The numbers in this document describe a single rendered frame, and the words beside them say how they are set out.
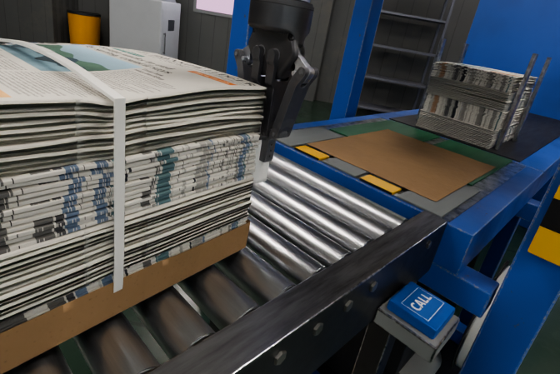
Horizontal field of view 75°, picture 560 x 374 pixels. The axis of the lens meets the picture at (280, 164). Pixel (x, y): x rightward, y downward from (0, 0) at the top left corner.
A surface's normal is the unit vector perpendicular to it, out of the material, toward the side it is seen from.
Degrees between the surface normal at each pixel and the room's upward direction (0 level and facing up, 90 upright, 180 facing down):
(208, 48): 90
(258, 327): 0
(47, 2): 90
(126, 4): 90
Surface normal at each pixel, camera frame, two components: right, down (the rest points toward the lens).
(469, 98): -0.69, 0.15
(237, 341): 0.16, -0.92
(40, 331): 0.77, 0.37
